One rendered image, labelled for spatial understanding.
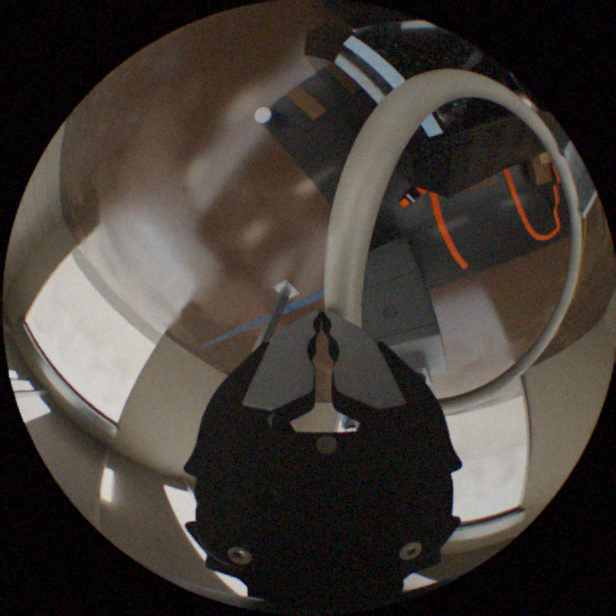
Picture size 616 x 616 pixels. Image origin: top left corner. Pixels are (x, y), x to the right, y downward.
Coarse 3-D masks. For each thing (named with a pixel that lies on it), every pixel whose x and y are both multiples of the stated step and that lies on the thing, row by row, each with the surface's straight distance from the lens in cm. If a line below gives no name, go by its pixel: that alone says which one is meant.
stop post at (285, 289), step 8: (280, 288) 183; (288, 288) 179; (280, 296) 170; (288, 296) 175; (280, 304) 164; (272, 312) 159; (280, 312) 161; (272, 320) 152; (264, 328) 150; (272, 328) 150; (264, 336) 144; (272, 336) 149; (256, 344) 145
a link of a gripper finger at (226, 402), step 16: (256, 352) 9; (240, 368) 9; (256, 368) 8; (224, 384) 8; (240, 384) 8; (224, 400) 8; (240, 400) 7; (208, 416) 8; (224, 416) 7; (240, 416) 7; (256, 416) 7; (272, 416) 7; (208, 432) 7; (224, 432) 7; (240, 432) 7; (208, 448) 7; (192, 464) 7; (272, 496) 6
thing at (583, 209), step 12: (552, 132) 40; (564, 132) 40; (564, 144) 37; (564, 156) 36; (576, 156) 48; (576, 168) 47; (576, 180) 47; (588, 180) 49; (564, 192) 43; (588, 192) 46; (588, 204) 44
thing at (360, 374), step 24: (336, 336) 10; (360, 336) 10; (336, 360) 8; (360, 360) 8; (384, 360) 9; (336, 384) 7; (360, 384) 8; (384, 384) 8; (336, 408) 8; (360, 408) 7; (384, 408) 7
